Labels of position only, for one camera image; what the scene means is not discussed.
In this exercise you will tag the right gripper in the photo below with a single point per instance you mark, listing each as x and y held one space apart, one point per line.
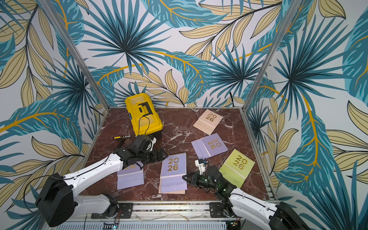
197 179

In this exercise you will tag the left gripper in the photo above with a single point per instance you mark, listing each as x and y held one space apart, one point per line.
161 157

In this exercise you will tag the purple calendar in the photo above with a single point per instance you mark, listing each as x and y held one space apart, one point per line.
209 146
173 168
131 176

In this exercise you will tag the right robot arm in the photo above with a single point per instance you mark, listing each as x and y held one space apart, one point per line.
237 203

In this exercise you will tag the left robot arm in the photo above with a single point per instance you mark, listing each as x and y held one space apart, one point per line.
61 199

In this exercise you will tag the pink calendar front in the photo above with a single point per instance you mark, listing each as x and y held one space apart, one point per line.
181 192

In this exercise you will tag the pink calendar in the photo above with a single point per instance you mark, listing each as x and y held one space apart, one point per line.
181 192
208 121

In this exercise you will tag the yellow plastic toolbox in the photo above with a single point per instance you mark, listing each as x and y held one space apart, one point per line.
145 120

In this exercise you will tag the green calendar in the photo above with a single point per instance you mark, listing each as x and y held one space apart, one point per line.
236 168

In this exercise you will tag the yellow black screwdriver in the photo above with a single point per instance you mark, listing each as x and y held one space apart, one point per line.
116 138

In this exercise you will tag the pink calendar at back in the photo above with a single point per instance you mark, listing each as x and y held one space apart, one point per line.
208 121

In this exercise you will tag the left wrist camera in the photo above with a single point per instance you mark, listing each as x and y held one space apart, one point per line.
150 146

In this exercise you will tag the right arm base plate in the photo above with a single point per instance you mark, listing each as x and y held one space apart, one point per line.
221 210

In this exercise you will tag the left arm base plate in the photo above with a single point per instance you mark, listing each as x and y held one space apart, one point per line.
120 210

